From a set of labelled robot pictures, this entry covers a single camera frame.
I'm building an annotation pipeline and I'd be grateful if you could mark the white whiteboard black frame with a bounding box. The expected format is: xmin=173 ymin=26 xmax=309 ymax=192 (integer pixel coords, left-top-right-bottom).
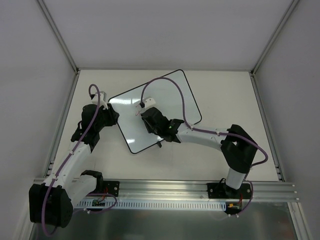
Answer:
xmin=108 ymin=69 xmax=202 ymax=154

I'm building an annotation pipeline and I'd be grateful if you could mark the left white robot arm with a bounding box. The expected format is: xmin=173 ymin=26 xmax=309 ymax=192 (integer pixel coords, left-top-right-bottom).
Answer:
xmin=28 ymin=103 xmax=119 ymax=228

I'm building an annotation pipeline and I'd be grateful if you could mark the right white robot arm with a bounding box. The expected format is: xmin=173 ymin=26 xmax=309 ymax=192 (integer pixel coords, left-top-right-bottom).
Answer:
xmin=141 ymin=107 xmax=258 ymax=199

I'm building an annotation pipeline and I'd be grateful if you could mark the small green circuit board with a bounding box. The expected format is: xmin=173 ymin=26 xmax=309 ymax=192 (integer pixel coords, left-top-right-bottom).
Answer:
xmin=91 ymin=199 xmax=106 ymax=207

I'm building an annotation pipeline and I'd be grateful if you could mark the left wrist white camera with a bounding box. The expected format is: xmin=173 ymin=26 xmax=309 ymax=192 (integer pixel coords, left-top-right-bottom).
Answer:
xmin=91 ymin=91 xmax=109 ymax=110

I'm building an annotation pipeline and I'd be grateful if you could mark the wrist white camera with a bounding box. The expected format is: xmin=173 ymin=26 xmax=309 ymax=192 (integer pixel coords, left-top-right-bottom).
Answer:
xmin=91 ymin=91 xmax=109 ymax=110
xmin=139 ymin=96 xmax=156 ymax=110

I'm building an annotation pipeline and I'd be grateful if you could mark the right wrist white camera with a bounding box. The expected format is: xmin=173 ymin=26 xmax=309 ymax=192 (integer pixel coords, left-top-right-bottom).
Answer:
xmin=139 ymin=96 xmax=156 ymax=110

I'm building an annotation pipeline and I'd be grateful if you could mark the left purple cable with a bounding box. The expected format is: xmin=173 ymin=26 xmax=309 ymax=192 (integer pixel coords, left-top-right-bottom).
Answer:
xmin=41 ymin=84 xmax=117 ymax=238

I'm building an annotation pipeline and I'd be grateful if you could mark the front aluminium rail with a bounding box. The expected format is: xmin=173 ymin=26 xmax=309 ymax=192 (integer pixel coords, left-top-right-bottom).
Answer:
xmin=32 ymin=176 xmax=300 ymax=201

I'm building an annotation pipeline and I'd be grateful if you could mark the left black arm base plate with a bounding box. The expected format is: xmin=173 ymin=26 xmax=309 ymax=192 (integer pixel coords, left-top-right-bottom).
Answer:
xmin=102 ymin=180 xmax=120 ymax=197

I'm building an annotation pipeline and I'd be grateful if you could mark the left table edge aluminium rail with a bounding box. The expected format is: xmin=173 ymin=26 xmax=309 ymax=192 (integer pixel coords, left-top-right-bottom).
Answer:
xmin=42 ymin=70 xmax=80 ymax=178

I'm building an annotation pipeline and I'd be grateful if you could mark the white slotted cable duct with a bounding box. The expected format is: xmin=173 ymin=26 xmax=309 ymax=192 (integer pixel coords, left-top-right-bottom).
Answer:
xmin=76 ymin=197 xmax=227 ymax=212

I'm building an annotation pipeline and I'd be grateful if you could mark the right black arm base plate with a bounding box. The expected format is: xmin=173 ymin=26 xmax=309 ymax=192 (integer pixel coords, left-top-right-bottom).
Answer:
xmin=206 ymin=181 xmax=252 ymax=200

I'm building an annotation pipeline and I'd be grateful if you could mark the left corner aluminium post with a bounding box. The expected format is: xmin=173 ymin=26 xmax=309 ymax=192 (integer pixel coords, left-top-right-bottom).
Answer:
xmin=36 ymin=0 xmax=79 ymax=74

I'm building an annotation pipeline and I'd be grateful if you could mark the corner aluminium post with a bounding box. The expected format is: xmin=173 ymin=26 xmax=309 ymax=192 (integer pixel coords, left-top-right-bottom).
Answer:
xmin=36 ymin=0 xmax=79 ymax=74
xmin=250 ymin=0 xmax=300 ymax=76

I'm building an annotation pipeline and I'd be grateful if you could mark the right corner aluminium post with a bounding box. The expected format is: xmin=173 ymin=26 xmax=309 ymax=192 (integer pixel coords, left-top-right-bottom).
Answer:
xmin=250 ymin=0 xmax=300 ymax=76

